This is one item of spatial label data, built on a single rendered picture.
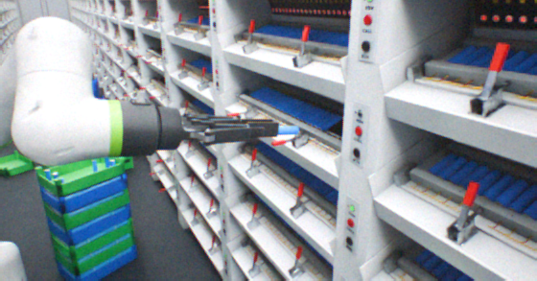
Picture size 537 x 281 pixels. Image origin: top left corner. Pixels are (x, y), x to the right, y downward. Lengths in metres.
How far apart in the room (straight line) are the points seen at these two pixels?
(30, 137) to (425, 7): 0.63
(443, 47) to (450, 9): 0.06
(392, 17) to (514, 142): 0.25
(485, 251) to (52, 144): 0.62
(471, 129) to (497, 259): 0.18
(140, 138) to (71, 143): 0.09
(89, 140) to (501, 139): 0.56
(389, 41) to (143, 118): 0.41
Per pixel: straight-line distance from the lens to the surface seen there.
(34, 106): 0.60
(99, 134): 0.60
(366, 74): 0.67
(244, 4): 1.26
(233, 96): 1.27
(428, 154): 0.79
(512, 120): 0.55
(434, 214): 0.68
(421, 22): 0.69
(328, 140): 0.86
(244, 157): 1.31
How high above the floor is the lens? 1.25
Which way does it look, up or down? 19 degrees down
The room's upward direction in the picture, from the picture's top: straight up
